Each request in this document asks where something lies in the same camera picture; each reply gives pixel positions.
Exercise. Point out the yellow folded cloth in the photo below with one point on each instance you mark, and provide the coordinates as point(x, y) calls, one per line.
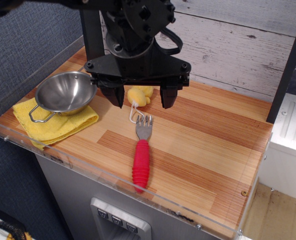
point(56, 128)

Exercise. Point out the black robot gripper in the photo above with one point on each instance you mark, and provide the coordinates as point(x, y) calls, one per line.
point(146, 67)

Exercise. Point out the small steel pot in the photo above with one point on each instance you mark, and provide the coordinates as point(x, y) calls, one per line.
point(64, 94)

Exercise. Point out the grey toy cabinet front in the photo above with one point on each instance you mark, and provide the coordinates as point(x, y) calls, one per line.
point(73, 192)

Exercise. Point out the black right vertical post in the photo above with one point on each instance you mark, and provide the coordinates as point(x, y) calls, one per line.
point(283, 85)

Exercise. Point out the yellow plush duck toy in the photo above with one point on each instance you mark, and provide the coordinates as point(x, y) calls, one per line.
point(140, 96)

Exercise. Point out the black vertical post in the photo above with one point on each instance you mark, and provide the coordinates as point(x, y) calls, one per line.
point(283, 85)
point(92, 35)

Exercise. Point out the black left vertical post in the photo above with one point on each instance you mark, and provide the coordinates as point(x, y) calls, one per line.
point(92, 35)

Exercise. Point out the white ridged appliance top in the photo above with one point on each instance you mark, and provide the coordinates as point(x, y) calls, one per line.
point(284, 129)

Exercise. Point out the silver button control panel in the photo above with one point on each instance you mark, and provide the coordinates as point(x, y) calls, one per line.
point(117, 224)

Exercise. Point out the red handled metal fork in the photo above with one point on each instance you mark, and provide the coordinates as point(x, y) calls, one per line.
point(141, 164)

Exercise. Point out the yellow object at corner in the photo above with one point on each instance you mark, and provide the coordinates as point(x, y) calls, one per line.
point(19, 236)

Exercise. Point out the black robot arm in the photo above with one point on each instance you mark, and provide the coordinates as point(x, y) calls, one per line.
point(127, 42)

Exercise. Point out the clear acrylic table guard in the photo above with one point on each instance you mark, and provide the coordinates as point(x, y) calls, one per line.
point(205, 152)

